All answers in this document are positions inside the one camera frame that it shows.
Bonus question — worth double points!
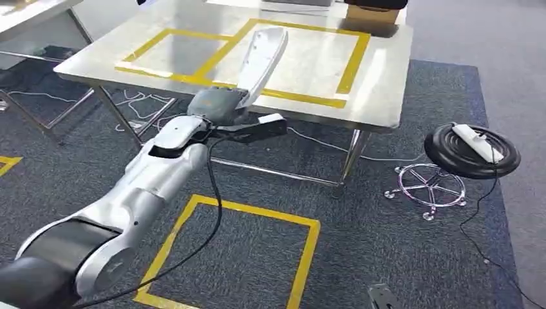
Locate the cardboard box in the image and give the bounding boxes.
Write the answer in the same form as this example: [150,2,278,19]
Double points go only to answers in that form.
[344,5,402,24]

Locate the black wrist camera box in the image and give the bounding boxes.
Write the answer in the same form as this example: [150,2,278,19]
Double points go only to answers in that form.
[209,113,289,144]

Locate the white floor cable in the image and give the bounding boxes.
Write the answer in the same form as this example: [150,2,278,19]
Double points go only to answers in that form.
[113,88,180,133]

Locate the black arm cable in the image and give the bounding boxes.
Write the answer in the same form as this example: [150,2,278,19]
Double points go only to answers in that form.
[71,136,224,309]

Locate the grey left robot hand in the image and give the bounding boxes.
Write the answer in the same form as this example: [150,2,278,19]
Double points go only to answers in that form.
[186,86,251,127]

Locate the black object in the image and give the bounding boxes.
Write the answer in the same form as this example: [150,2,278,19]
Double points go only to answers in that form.
[344,0,410,11]

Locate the black power cable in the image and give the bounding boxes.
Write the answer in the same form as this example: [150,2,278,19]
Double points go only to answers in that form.
[458,140,535,309]

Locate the black round stool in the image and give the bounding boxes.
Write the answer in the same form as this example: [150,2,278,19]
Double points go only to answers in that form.
[383,122,523,221]

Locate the white power strip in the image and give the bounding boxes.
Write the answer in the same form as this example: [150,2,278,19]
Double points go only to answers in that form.
[451,123,505,165]

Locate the white plastic trim part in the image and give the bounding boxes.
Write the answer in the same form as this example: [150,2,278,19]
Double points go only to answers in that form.
[236,26,290,110]

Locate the black robot foot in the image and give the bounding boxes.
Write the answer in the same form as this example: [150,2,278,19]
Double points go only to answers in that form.
[367,283,404,309]

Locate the steel table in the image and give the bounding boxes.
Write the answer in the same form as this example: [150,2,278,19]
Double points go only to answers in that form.
[53,0,414,189]
[0,0,95,145]

